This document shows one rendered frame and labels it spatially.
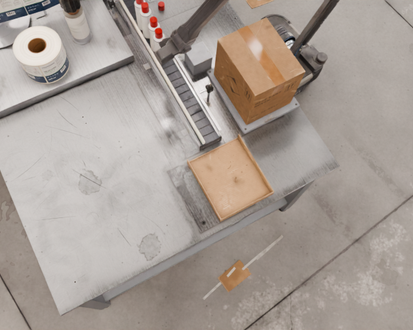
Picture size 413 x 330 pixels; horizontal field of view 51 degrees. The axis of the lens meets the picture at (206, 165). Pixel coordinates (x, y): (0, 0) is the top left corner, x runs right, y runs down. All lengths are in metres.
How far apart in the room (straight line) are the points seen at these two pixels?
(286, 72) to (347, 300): 1.50
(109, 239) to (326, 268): 1.42
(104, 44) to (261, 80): 0.79
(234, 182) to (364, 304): 1.28
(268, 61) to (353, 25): 1.79
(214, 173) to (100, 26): 0.90
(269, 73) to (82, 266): 1.07
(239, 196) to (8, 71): 1.18
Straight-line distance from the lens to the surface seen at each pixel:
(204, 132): 1.91
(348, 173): 2.96
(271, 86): 1.77
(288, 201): 2.53
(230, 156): 1.92
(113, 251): 1.83
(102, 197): 1.89
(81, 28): 2.10
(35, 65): 1.99
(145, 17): 2.03
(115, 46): 2.15
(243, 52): 1.84
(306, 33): 2.70
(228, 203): 1.86
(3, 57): 2.25
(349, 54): 3.39
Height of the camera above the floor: 2.62
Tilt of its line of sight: 70 degrees down
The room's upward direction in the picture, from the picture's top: 8 degrees clockwise
